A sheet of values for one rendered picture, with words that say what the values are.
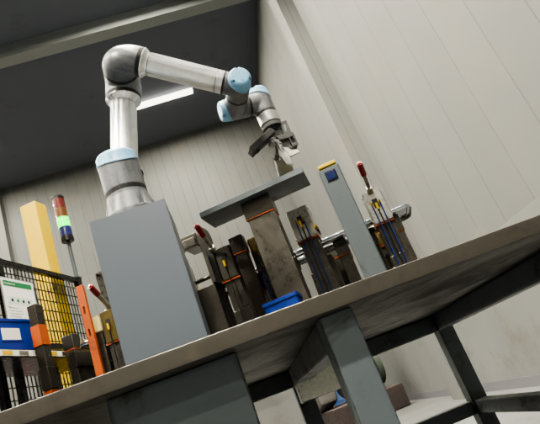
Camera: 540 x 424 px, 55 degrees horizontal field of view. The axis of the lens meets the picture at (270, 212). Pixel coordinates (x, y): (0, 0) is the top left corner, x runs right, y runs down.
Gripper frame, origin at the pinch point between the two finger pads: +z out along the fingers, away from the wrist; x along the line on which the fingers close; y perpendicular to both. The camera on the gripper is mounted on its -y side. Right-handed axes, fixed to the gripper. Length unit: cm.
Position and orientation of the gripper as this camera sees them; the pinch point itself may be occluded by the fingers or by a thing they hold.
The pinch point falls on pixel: (286, 177)
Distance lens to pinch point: 174.3
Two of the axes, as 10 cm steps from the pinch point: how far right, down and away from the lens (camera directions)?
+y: 9.3, -2.8, 2.5
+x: -1.2, 4.0, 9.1
